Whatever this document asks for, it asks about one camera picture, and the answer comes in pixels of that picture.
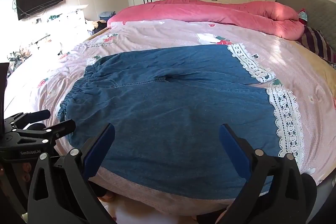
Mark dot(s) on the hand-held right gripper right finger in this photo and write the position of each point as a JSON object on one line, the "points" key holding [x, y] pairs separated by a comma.
{"points": [[233, 148]]}

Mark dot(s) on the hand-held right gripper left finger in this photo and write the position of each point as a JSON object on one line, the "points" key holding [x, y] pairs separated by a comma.
{"points": [[101, 150]]}

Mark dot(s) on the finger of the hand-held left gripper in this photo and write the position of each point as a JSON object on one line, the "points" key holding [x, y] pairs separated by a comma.
{"points": [[63, 126], [39, 114]]}

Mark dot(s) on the blue denim lace-trimmed pants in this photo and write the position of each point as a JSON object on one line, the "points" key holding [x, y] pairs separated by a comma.
{"points": [[170, 108]]}

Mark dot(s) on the person's left hand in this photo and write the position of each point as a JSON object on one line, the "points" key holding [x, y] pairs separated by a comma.
{"points": [[26, 170]]}

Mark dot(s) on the person's bare foot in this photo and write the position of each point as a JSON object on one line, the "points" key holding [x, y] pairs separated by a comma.
{"points": [[106, 196]]}

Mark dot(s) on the white dresser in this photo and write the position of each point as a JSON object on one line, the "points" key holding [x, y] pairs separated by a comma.
{"points": [[71, 19]]}

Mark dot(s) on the yellow under sheet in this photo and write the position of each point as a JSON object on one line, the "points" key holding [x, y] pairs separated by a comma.
{"points": [[325, 77]]}

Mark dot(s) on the folded blue clothes pile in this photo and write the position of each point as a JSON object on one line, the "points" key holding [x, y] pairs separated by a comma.
{"points": [[106, 16]]}

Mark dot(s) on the pink printed bed sheet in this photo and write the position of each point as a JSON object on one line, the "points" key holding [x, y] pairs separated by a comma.
{"points": [[170, 32]]}

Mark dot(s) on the purple striped pillow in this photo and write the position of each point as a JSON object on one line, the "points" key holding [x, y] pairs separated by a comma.
{"points": [[315, 43]]}

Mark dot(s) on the pink quilt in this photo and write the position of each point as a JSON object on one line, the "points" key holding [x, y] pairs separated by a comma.
{"points": [[210, 11]]}

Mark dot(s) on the small patterned pillow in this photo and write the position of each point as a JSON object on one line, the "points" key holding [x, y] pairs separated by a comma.
{"points": [[303, 16]]}

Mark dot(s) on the grey padded headboard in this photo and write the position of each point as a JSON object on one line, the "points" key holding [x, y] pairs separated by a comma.
{"points": [[315, 6]]}

